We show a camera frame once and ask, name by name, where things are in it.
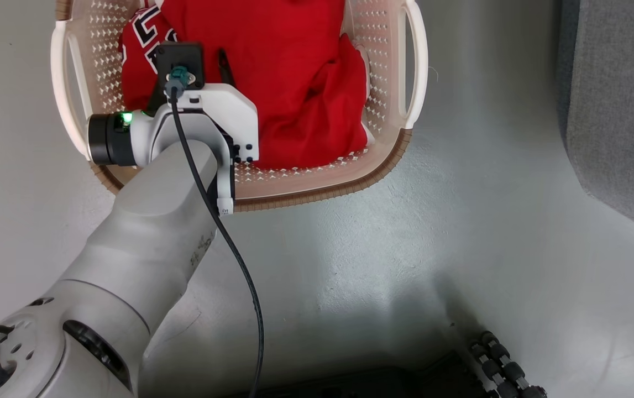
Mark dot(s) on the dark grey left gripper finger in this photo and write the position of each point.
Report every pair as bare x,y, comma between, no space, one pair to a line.
225,66
157,99

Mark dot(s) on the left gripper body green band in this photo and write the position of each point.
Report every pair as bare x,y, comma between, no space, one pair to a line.
147,113

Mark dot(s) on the red jersey clothing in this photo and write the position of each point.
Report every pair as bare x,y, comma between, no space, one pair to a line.
289,83

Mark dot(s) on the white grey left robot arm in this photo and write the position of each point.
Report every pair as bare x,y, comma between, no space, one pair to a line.
145,232

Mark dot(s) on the cream perforated laundry basket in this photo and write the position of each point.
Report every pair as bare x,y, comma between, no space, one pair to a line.
388,66

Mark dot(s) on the grey mat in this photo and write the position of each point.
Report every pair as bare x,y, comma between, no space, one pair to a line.
621,94

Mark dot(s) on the black roller wheel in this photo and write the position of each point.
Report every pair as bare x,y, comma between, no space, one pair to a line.
502,365

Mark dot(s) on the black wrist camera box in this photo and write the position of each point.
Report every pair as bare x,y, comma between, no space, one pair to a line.
181,55

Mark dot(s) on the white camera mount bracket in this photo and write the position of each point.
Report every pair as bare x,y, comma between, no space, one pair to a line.
234,116

